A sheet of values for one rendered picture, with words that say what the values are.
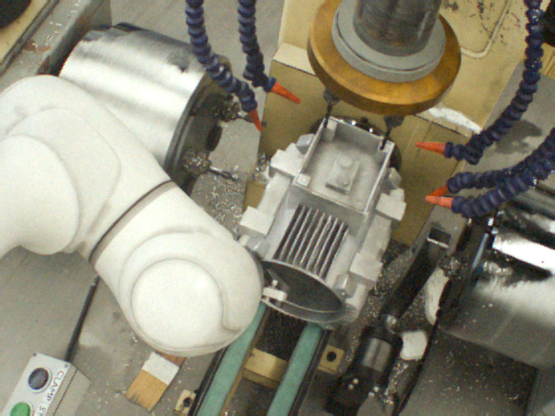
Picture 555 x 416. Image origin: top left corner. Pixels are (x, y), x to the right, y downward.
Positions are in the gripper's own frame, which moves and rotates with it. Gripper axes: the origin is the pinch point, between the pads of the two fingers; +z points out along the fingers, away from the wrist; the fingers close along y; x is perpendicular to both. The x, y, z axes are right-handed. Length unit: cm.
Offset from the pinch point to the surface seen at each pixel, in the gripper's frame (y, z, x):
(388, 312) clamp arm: -18.9, 8.3, -0.7
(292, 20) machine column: 9.9, 20.1, -35.2
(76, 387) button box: 13.5, -7.0, 21.6
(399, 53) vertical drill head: -8.0, -13.2, -28.9
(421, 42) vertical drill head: -9.8, -13.6, -31.0
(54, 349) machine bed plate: 26.2, 19.6, 26.7
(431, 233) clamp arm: -18.4, -9.9, -12.2
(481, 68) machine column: -19.2, 15.6, -37.8
